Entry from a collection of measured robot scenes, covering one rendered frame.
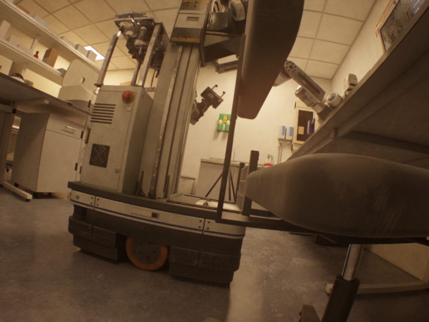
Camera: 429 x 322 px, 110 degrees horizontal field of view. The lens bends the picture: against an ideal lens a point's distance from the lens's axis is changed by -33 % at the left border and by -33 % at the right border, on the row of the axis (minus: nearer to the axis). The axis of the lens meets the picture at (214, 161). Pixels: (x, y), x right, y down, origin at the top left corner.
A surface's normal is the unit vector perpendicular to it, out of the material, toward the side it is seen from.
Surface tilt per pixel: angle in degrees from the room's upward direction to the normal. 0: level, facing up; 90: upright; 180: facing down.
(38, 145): 90
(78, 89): 90
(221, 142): 90
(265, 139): 90
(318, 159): 53
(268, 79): 180
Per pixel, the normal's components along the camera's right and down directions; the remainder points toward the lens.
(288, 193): -0.98, -0.16
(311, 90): 0.24, 0.01
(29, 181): -0.20, -0.11
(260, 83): -0.15, 0.98
